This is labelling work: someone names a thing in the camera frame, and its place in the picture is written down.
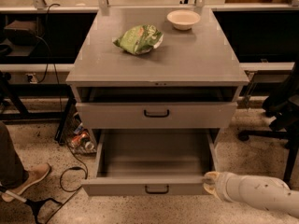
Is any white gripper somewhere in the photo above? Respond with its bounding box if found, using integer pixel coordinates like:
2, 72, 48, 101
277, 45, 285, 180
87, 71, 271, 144
203, 171, 237, 203

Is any grey drawer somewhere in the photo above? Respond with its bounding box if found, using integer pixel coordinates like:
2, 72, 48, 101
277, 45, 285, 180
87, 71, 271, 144
82, 129, 218, 196
76, 102, 236, 129

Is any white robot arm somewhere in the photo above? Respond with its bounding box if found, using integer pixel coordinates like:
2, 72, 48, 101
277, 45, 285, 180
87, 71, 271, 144
203, 171, 299, 218

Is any grey top drawer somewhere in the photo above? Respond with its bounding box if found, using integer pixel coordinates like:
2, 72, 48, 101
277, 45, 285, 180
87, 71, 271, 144
76, 102, 236, 129

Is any grey drawer cabinet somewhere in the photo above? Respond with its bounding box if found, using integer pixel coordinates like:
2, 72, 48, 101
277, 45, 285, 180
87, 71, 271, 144
66, 7, 249, 144

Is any orange can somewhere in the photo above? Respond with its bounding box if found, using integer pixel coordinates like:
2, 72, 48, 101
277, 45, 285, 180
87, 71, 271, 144
71, 132, 90, 148

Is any green chip bag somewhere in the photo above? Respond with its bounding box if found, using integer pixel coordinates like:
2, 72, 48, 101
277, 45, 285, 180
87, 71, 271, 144
113, 24, 164, 55

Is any white bowl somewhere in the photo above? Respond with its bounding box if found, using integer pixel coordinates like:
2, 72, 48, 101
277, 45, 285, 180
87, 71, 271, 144
167, 10, 201, 31

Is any dark trouser leg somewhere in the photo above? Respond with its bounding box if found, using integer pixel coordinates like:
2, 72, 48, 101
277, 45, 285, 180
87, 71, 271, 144
0, 121, 28, 189

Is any white power outlet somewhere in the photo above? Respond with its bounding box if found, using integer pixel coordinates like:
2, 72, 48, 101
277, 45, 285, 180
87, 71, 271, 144
26, 73, 38, 84

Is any black box on shelf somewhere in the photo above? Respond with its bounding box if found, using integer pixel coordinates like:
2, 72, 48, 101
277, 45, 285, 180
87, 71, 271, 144
4, 21, 44, 46

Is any black floor cable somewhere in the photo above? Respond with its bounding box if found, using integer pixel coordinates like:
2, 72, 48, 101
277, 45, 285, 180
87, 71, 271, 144
43, 140, 89, 224

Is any wire trash basket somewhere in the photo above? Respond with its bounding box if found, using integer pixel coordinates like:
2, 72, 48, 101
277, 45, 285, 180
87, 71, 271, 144
61, 112, 96, 155

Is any black stand with white handle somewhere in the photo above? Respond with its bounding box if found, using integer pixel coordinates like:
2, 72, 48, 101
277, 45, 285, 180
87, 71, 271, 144
0, 186, 61, 224

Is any black hanging cable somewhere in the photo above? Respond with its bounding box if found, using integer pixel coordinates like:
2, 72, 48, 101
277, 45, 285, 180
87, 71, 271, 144
34, 3, 64, 110

